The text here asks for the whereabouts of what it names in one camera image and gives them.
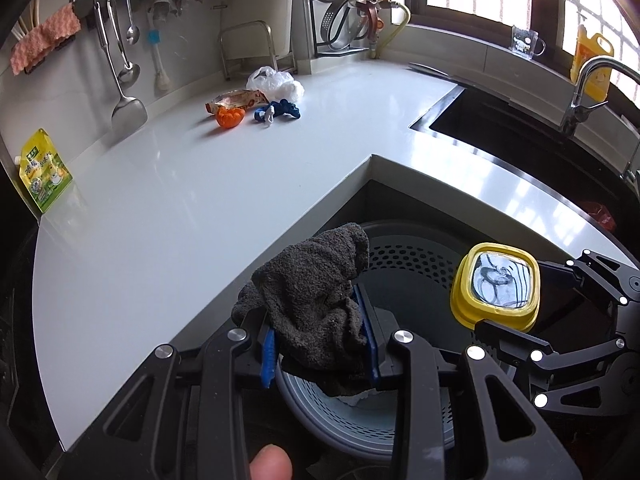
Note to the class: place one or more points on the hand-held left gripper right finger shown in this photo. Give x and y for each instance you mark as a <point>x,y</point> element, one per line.
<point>371,350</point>

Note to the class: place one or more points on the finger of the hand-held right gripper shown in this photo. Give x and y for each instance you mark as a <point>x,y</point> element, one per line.
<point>590,272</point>
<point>520,347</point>

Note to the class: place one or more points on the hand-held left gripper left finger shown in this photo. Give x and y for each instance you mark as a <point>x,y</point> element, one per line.
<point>267,357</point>

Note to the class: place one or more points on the white paper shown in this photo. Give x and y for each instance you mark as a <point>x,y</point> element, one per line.
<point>357,400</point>

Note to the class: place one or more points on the grey perforated trash bin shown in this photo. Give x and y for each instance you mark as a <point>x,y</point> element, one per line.
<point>415,305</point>

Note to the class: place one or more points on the yellow plastic container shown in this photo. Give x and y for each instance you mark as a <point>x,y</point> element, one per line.
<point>462,305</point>

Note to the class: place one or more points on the large dark grey cloth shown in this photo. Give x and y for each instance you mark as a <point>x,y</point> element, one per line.
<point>310,300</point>

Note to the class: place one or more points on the person's left hand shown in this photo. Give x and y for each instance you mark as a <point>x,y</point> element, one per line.
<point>270,465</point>

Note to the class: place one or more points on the red plastic bag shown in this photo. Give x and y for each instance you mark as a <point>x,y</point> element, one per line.
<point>600,212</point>

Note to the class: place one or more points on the black sink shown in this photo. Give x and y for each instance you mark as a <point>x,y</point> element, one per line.
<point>500,120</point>

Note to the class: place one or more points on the steel faucet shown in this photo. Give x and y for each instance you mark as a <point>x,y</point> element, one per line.
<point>585,85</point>

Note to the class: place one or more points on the yellow oil bottle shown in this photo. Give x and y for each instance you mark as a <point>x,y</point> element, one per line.
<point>595,60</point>

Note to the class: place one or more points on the clear printed cup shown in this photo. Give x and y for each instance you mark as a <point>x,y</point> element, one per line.
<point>525,42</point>

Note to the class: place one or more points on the orange peel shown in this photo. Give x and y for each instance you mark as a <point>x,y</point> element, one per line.
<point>230,117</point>

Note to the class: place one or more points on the black stove unit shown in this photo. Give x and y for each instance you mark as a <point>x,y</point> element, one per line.
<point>15,310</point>

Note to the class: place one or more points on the brown snack wrapper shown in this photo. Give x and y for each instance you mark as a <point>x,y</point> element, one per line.
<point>235,99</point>

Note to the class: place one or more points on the kitchen knife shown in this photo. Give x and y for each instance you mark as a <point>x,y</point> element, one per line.
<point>425,67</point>

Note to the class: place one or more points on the clear plastic bag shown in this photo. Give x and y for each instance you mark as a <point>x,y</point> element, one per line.
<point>275,82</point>

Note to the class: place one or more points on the steel spatula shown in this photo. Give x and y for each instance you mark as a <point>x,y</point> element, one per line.
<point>129,115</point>

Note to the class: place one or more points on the yellow green seasoning pouch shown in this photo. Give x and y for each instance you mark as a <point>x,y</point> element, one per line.
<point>45,175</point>

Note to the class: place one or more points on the black dish rack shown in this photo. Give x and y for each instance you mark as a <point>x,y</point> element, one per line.
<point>340,52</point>

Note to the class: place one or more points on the steel cutting board rack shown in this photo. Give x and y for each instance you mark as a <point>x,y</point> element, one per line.
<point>273,55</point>

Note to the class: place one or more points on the steel ladle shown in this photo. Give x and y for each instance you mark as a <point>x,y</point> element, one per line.
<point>127,75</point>

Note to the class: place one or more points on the glass pot lid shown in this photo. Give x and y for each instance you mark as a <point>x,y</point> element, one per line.
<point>345,30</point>

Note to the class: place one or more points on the brown gas valve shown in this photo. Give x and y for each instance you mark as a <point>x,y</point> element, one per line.
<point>372,15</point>

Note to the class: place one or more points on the blue white bottle brush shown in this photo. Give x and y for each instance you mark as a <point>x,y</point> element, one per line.
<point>152,37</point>

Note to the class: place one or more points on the steel spoon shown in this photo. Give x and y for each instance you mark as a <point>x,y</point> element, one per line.
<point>131,35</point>

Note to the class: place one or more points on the pink dish cloth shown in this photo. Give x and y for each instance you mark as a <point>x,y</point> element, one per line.
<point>45,35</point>

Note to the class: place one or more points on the bundle of wooden chopsticks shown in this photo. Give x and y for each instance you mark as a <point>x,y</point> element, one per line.
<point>35,12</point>

